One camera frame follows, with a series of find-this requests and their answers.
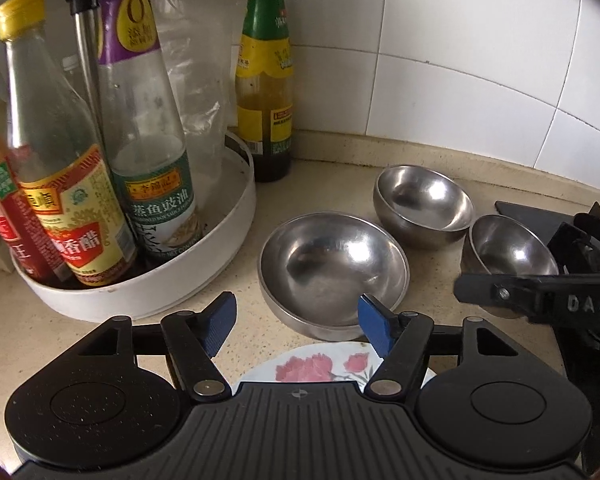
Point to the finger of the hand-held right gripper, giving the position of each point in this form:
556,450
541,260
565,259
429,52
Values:
490,290

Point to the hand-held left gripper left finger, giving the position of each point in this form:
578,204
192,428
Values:
220,320

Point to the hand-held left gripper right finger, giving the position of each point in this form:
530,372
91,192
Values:
375,325

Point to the stainless steel bowl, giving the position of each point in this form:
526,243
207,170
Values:
420,200
325,260
510,250

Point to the white floral plate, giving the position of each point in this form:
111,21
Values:
325,365

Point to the white two-tier spice rack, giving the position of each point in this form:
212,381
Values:
180,285

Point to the black gas stove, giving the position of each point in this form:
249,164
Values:
590,365

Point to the purple label clear bottle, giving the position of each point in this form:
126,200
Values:
155,200

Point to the yellow cap vinegar bottle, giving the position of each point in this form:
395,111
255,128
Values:
80,230

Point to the clear plastic bag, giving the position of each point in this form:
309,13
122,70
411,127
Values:
205,110

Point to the green yellow label bottle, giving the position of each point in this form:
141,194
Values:
262,90

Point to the red label sauce bottle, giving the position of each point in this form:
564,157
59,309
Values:
5,220

